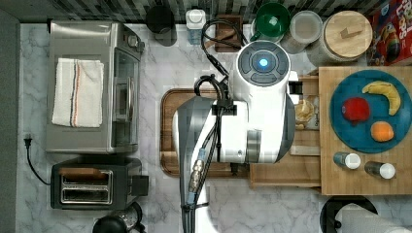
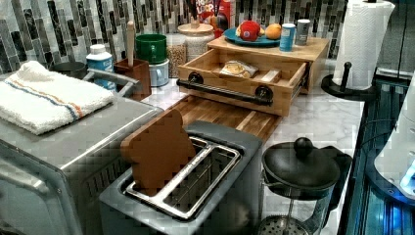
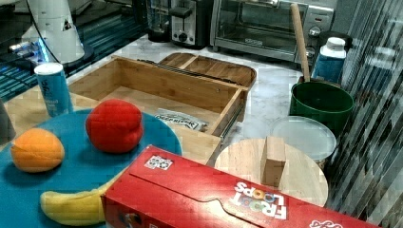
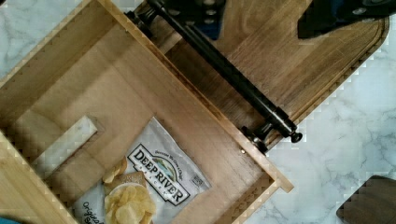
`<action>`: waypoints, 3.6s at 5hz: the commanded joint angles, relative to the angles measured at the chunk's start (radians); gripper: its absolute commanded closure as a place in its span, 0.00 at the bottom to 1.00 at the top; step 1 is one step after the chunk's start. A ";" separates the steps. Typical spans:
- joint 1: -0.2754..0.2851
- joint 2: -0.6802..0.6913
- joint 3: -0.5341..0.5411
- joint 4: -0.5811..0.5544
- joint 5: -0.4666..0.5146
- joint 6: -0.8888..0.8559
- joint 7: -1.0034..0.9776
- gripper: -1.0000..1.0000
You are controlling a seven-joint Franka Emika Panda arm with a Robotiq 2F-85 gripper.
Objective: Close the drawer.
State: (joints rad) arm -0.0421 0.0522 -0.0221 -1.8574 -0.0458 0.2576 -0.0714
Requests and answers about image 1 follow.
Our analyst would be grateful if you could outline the blue shaker white cap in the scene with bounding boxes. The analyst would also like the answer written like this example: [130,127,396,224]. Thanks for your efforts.
[333,151,361,170]

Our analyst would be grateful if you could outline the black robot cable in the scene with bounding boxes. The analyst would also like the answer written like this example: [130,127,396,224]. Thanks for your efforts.
[181,18,250,233]

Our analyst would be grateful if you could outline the wooden lid canister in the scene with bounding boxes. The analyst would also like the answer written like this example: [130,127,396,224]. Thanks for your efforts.
[306,11,373,66]

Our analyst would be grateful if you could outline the dark wooden utensil holder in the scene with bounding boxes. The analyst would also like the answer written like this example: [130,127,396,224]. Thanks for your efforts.
[215,15,243,52]

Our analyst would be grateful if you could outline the white striped dish towel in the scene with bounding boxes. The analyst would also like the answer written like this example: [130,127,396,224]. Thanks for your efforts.
[51,58,104,128]

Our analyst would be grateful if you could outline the dark shaker white cap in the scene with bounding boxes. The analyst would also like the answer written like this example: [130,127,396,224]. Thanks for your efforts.
[364,161,395,180]

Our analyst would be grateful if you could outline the orange toy fruit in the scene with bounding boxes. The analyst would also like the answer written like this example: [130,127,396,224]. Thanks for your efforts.
[370,121,395,142]

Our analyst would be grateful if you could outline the red Froot Loops box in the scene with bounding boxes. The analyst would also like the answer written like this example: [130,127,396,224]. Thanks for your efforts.
[367,0,412,66]

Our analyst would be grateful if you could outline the yellow toy banana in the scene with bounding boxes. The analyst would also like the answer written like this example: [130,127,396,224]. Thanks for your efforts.
[361,81,401,116]

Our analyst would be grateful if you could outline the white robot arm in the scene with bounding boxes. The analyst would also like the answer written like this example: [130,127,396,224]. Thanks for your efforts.
[172,41,295,233]

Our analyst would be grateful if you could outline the snack bag in drawer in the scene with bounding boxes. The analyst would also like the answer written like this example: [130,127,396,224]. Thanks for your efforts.
[294,95,320,130]

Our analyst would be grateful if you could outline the black cylindrical container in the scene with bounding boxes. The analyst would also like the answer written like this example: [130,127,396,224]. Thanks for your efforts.
[146,6,177,47]

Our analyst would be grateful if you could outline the dark wooden cutting board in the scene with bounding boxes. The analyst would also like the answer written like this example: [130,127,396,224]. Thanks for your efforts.
[159,88,249,179]

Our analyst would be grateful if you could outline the light wooden drawer cabinet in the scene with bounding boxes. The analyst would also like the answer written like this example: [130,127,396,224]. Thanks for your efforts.
[319,66,411,195]

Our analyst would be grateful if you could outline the black power plug cord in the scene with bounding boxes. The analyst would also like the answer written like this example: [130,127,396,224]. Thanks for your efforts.
[23,135,52,186]

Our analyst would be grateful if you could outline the blue bottle white cap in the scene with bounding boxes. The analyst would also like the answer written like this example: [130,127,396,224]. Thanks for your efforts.
[186,9,206,45]

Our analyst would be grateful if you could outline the black coffee grinder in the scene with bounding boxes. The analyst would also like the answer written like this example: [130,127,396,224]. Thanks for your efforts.
[92,202,147,233]

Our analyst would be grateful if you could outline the green mug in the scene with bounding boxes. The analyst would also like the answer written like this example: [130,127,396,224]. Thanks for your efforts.
[251,3,292,43]

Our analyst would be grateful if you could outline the stainless toaster oven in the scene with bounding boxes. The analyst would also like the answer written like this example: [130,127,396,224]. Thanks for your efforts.
[46,20,145,154]

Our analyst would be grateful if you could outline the red toy apple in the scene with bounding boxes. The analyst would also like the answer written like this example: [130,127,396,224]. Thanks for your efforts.
[341,97,370,124]

